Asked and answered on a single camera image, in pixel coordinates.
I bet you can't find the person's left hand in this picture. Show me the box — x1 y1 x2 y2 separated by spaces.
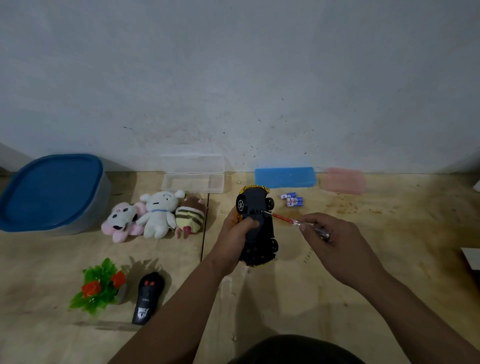
209 208 260 277

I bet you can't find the person's right hand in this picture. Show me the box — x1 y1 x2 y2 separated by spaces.
298 212 384 292

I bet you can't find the black and yellow toy car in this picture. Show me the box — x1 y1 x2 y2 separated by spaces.
235 185 280 268

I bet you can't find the red handled screwdriver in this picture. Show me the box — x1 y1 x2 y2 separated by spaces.
263 211 331 242

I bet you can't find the person's left forearm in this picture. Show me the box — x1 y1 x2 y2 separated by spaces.
108 259 234 364

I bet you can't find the person's right forearm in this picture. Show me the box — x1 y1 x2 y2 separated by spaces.
356 269 480 364

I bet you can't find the blue plastic case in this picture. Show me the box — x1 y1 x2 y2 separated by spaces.
254 167 317 189

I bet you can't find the brown striped plush toy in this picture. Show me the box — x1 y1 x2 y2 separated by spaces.
174 195 208 239

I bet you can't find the pink plastic case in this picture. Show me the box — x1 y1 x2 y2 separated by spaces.
323 167 367 196

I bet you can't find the clear plastic case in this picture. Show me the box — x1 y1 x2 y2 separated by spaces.
161 154 226 194

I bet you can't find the white plush toy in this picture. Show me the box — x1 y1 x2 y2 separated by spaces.
136 190 186 240

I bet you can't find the person's dark clothed knee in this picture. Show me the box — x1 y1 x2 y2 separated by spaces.
228 334 365 364

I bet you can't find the black remote control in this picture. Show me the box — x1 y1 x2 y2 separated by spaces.
131 272 166 325

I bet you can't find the pink plush toy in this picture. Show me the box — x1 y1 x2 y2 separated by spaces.
101 202 148 244

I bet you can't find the artificial plant with red flowers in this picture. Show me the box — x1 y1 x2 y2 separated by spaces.
69 257 128 316

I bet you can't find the white paper sheet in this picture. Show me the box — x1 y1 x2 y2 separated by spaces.
460 247 480 271

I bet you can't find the blue lidded grey container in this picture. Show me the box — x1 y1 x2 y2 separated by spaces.
0 154 112 237

